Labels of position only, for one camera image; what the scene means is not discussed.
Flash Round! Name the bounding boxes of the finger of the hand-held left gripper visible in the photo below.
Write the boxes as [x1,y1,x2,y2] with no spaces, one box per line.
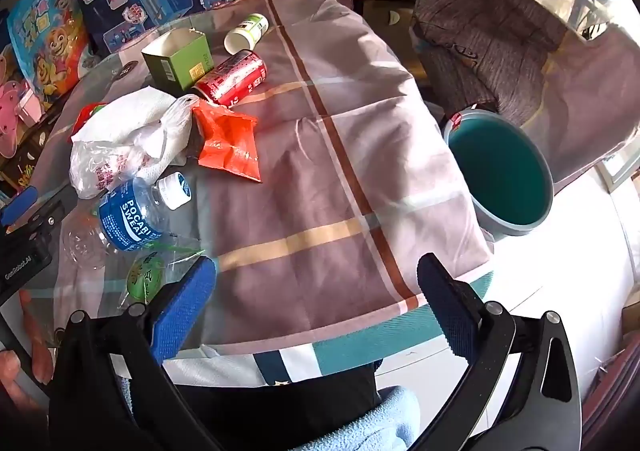
[0,185,68,238]

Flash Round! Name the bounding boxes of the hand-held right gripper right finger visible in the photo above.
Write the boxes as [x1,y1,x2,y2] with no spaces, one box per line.
[416,253,583,451]

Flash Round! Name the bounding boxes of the white paper towel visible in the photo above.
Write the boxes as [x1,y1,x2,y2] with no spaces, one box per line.
[70,86,193,166]

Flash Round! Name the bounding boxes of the dark red cloth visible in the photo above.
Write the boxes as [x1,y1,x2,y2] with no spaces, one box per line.
[582,343,640,434]

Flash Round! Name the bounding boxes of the cardboard box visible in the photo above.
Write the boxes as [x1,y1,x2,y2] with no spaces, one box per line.
[360,0,426,76]

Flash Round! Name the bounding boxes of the grey-brown striped blanket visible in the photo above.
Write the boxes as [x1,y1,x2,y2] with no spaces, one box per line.
[389,0,640,182]

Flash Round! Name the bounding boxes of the white paper cup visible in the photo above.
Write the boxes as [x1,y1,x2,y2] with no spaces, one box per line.
[223,13,270,56]

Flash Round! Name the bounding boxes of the small red wrapper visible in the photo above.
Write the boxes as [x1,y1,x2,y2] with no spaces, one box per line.
[75,102,108,132]

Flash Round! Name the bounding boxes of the red drink can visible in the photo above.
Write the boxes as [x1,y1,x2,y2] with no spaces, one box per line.
[191,50,267,108]

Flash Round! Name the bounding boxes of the plaid blanket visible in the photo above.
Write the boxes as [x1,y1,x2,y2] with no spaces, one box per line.
[0,0,496,389]

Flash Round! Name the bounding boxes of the blue label plastic bottle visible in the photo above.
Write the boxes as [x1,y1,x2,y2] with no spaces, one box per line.
[62,171,193,272]

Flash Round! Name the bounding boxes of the clear green wrapper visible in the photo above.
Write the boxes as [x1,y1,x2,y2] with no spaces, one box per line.
[102,236,206,304]

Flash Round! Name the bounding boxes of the teal plastic bin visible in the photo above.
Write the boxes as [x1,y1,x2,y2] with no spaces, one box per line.
[442,108,555,238]

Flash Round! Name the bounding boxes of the clear plastic bag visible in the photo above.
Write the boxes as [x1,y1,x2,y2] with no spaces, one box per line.
[69,96,201,199]

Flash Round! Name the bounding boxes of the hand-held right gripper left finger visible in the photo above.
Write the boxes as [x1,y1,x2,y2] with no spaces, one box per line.
[47,255,218,451]

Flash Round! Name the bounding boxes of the person's left hand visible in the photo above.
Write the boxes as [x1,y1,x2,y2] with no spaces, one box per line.
[0,290,57,412]

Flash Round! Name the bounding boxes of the orange snack wrapper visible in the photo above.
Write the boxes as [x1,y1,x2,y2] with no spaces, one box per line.
[192,98,262,183]

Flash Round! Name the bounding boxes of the green snack packets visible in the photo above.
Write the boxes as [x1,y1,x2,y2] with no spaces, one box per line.
[141,27,215,96]

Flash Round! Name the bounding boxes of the pink plastic toy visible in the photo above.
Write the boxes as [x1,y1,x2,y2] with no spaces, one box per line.
[0,81,43,159]

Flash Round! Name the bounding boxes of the cartoon print bag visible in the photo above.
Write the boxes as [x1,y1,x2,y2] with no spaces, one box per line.
[7,0,93,104]

